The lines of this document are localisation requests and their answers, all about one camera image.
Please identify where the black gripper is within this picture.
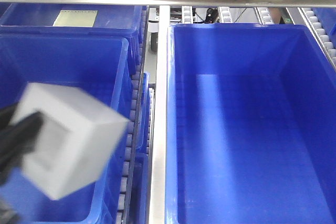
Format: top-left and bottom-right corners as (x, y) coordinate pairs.
(1, 105), (43, 223)

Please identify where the gray hollow cube base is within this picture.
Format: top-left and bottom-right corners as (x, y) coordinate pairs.
(11, 82), (128, 200)

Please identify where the large blue bin left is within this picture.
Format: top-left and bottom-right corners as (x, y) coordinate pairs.
(1, 34), (133, 223)

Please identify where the large blue bin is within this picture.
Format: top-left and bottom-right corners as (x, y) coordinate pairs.
(1, 34), (133, 223)
(165, 24), (335, 223)

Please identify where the blue bin with label rear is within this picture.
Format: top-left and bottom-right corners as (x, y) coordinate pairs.
(1, 3), (143, 74)

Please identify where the large blue bin right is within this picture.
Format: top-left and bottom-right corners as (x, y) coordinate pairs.
(165, 24), (335, 223)

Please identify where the white roller track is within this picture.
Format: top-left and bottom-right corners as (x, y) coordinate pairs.
(115, 6), (149, 223)

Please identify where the steel divider rail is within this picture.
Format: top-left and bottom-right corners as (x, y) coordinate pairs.
(148, 5), (170, 223)

